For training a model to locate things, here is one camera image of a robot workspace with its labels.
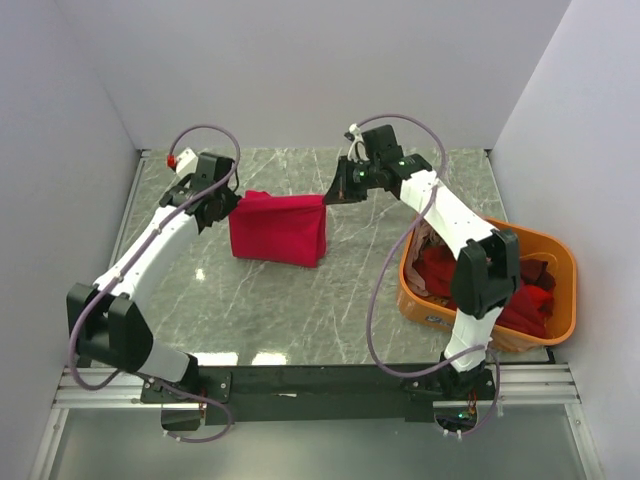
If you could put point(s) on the orange plastic laundry basket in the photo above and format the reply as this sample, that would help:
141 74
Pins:
520 279

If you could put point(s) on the bright red t-shirt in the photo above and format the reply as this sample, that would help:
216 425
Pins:
288 229

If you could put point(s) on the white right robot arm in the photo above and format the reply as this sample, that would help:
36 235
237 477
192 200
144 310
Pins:
487 270

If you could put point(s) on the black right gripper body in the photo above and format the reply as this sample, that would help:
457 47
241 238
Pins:
360 173

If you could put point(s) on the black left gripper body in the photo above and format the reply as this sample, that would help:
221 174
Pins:
229 198

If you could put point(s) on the dark red shirt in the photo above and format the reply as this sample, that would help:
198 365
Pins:
437 264

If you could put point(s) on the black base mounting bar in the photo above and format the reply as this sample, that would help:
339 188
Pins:
311 393

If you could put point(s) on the orange red garment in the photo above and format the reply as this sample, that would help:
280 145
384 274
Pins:
541 300

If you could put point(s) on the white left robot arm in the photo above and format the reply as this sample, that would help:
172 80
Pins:
106 318

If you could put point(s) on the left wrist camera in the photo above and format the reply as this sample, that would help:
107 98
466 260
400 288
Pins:
184 163

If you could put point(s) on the beige pink shirt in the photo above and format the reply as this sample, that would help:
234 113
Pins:
424 236

